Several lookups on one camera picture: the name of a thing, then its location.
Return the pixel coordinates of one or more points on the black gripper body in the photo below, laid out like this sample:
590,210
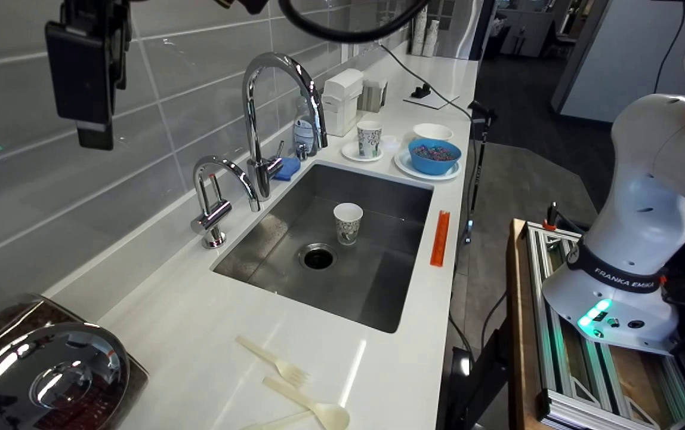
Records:
83,71

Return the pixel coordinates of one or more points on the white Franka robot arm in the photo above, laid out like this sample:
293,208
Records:
635,229

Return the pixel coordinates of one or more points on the tall chrome gooseneck faucet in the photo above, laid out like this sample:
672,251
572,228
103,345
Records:
257,104

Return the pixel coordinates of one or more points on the small chrome faucet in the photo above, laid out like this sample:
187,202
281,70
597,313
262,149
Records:
213,210

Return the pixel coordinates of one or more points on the blue sponge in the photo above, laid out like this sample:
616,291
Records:
288,168

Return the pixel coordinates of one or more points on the white rectangular box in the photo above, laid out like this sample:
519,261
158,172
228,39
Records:
342,98

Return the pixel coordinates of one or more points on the stainless steel sink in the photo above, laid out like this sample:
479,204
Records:
278,254

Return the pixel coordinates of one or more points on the small white saucer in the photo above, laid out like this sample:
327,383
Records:
350,153

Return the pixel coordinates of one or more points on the green printed paper cup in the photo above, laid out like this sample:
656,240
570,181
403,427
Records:
369,139

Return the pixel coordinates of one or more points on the white paper cup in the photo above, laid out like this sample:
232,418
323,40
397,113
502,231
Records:
346,223

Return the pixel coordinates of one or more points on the large white plate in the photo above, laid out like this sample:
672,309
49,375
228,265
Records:
410,168

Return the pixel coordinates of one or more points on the blue bowl of colourful beads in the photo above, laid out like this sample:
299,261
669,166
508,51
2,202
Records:
435,155

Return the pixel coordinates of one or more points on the orange strip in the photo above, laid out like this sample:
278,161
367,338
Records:
441,240

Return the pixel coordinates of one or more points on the cream plastic spoon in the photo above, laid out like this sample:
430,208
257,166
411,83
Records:
319,408

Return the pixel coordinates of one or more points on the wooden board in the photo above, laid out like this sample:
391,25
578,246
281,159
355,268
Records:
523,317

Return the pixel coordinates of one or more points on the white refrigerator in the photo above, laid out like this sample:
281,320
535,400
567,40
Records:
613,56

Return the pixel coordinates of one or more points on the black camera clamp stand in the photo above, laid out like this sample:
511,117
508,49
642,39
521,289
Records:
480,119

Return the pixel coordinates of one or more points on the aluminium rail base frame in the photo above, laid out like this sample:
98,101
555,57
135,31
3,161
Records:
572,383

